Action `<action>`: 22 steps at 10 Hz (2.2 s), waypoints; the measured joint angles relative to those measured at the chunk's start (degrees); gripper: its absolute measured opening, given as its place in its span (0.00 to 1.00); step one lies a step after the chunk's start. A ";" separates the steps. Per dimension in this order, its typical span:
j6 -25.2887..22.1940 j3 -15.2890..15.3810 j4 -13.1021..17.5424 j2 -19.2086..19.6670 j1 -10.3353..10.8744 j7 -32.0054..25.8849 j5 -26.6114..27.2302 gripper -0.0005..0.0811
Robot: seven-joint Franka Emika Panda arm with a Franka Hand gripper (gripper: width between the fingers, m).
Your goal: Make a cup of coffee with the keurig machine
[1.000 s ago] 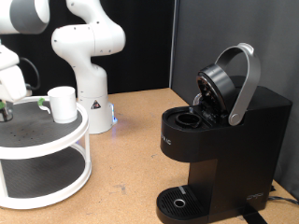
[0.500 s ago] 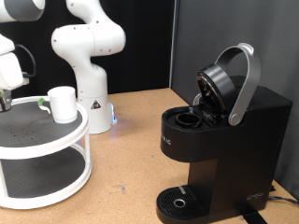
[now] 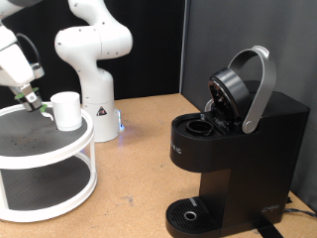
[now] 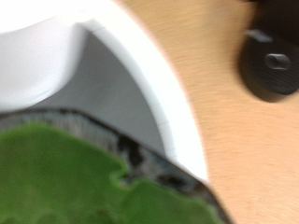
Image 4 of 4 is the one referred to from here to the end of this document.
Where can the coffee pod green lid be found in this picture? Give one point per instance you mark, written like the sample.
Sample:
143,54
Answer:
62,171

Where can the black Keurig coffee machine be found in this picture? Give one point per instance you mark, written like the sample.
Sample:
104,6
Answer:
274,77

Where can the white two-tier turntable shelf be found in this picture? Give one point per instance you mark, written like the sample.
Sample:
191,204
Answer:
155,93

